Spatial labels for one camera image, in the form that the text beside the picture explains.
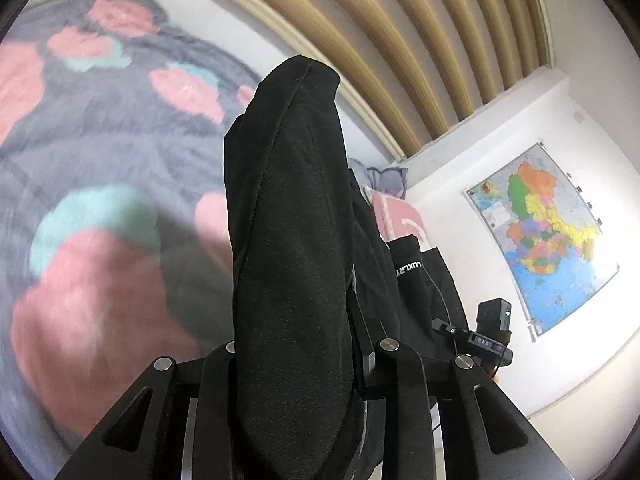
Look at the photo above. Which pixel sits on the grey pink floral blanket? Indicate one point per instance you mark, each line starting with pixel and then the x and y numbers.
pixel 110 135

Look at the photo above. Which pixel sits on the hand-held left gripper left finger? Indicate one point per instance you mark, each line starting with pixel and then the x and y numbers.
pixel 220 367

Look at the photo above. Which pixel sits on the black jacket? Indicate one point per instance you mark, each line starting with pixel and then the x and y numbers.
pixel 290 235

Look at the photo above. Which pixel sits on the wooden slatted headboard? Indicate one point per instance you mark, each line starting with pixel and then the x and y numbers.
pixel 400 35

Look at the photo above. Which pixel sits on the colourful wall map poster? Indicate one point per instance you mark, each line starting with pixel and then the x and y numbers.
pixel 550 240

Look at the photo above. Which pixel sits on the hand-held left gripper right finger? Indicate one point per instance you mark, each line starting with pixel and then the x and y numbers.
pixel 367 360

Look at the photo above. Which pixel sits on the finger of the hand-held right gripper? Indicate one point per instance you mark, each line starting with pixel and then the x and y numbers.
pixel 447 329

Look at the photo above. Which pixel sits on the pink grey pillow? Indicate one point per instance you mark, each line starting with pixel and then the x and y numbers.
pixel 395 210

